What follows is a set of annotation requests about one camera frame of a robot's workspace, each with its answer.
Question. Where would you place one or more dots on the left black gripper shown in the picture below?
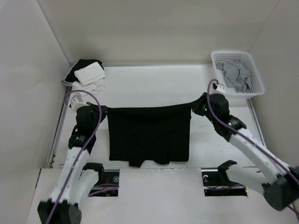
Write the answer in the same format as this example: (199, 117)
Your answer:
(103, 111)

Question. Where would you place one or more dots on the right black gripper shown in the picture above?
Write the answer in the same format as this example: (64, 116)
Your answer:
(196, 104)

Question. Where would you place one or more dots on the black tank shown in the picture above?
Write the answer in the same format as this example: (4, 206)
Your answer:
(82, 63)
(158, 134)

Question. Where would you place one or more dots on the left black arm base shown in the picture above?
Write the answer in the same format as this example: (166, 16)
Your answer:
(108, 180)

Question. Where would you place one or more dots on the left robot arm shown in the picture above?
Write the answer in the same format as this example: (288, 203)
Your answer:
(78, 176)

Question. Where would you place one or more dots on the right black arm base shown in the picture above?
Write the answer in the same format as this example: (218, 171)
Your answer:
(216, 182)

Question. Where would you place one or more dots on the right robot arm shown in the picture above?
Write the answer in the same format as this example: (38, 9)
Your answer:
(274, 179)

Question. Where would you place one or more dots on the lower folded white tank top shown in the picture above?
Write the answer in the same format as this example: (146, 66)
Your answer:
(94, 88)

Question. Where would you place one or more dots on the folded white tank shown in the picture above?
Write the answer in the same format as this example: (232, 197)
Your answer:
(90, 74)
(94, 88)

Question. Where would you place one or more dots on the upper folded white tank top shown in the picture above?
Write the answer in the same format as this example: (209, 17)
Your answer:
(90, 74)

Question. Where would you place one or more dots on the grey tank top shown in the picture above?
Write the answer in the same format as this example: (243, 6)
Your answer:
(235, 75)

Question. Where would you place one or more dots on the folded black tank top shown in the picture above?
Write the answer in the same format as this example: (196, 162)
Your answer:
(82, 63)

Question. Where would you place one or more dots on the white plastic basket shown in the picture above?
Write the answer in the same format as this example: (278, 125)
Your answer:
(245, 58)

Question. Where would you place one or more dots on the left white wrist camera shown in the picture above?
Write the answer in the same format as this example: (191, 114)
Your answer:
(76, 102)

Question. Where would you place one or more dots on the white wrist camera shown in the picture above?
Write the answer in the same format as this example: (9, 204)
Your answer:
(76, 102)
(219, 88)

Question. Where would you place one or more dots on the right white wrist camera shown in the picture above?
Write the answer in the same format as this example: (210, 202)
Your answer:
(219, 88)

